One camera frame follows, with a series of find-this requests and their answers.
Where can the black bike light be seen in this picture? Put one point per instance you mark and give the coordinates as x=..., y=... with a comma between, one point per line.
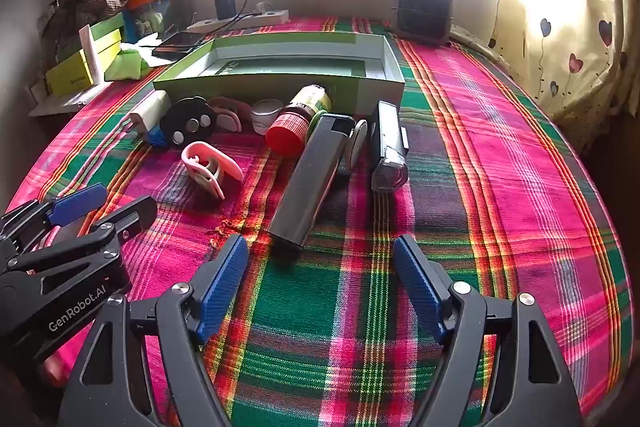
x=387, y=142

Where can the yellow green cardboard box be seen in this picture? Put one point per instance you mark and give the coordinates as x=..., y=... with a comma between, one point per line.
x=70, y=77

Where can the cream heart print curtain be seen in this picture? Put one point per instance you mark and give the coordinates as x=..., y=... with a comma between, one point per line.
x=560, y=32

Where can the pink green plaid blanket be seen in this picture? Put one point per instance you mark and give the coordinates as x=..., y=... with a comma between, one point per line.
x=500, y=207

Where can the red capped brown bottle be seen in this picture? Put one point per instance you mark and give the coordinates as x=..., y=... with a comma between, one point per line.
x=287, y=132

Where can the small grey heater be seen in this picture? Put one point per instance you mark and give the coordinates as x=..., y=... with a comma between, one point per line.
x=425, y=12

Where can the white tube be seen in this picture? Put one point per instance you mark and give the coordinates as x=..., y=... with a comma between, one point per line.
x=92, y=57

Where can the black charger adapter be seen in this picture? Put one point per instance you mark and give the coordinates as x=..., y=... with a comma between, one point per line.
x=225, y=7

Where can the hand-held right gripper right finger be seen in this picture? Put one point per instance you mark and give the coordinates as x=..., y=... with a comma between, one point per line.
x=420, y=287

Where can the long black rectangular device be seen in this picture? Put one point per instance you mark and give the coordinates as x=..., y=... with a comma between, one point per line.
x=305, y=187

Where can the white foam board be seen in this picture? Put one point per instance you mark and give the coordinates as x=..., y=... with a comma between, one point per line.
x=55, y=104

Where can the green cloth pouch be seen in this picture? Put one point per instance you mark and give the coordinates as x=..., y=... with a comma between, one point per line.
x=125, y=64

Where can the white power strip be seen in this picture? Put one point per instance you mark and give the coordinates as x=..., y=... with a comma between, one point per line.
x=260, y=18

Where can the clear plastic storage container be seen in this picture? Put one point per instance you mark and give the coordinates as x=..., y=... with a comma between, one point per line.
x=150, y=19

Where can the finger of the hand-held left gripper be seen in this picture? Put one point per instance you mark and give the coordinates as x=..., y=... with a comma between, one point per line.
x=130, y=212
x=80, y=202

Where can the pink plastic clip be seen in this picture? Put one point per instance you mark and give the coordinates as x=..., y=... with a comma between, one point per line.
x=230, y=123
x=230, y=168

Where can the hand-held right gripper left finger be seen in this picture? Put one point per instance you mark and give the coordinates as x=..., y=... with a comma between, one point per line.
x=225, y=277

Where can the black smartphone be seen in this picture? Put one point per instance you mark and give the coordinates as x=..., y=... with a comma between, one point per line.
x=177, y=44

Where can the black white round disc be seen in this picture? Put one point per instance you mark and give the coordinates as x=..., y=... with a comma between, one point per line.
x=175, y=117

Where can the blue usb tester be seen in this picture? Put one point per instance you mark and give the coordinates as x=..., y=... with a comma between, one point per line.
x=157, y=138

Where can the white charger plug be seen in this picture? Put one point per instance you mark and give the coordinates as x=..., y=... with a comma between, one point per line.
x=150, y=112

